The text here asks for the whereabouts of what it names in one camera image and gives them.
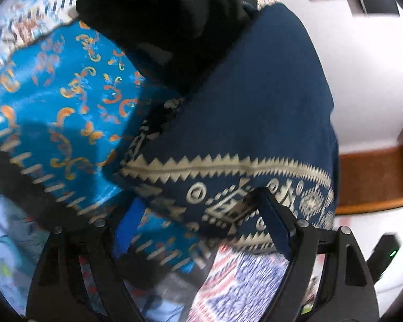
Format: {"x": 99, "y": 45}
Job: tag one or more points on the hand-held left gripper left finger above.
{"x": 131, "y": 221}

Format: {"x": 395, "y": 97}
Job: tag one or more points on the navy patterned hoodie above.
{"x": 255, "y": 107}

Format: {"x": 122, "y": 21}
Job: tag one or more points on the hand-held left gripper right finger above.
{"x": 277, "y": 221}

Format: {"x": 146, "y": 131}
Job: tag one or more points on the black garment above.
{"x": 161, "y": 16}

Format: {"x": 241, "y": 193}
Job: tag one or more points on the patchwork bedspread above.
{"x": 53, "y": 90}

